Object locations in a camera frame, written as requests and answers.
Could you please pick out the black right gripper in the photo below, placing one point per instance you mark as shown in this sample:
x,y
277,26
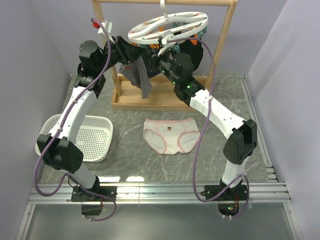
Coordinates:
x,y
158,58

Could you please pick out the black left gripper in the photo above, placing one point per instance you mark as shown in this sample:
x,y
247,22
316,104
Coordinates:
x,y
128,52

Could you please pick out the white oval clip hanger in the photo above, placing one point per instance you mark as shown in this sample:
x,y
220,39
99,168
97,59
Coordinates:
x,y
179,25

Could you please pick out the white pink-trimmed underwear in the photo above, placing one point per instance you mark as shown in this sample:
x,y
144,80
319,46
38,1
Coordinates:
x,y
169,137

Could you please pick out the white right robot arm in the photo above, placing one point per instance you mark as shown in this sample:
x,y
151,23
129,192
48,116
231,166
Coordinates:
x,y
241,135

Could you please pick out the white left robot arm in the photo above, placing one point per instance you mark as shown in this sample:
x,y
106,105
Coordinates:
x,y
57,148

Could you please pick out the navy blue underwear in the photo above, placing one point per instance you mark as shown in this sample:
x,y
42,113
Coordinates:
x,y
152,63

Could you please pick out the grey striped underwear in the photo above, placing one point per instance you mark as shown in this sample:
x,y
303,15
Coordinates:
x,y
137,74

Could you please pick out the black underwear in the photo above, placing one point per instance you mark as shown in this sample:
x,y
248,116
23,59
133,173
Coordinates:
x,y
195,51

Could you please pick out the orange clothes peg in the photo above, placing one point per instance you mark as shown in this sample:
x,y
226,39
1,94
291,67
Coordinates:
x,y
154,47
194,41

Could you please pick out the teal clothes peg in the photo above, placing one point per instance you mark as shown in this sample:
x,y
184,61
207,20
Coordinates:
x,y
201,33

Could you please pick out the white perforated plastic basket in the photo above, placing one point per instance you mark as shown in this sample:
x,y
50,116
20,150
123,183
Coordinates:
x,y
92,141

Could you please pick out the wooden hanging rack frame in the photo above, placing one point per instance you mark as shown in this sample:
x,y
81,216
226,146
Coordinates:
x,y
162,96

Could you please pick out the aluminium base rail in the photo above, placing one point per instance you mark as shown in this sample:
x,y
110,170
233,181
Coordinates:
x,y
155,195

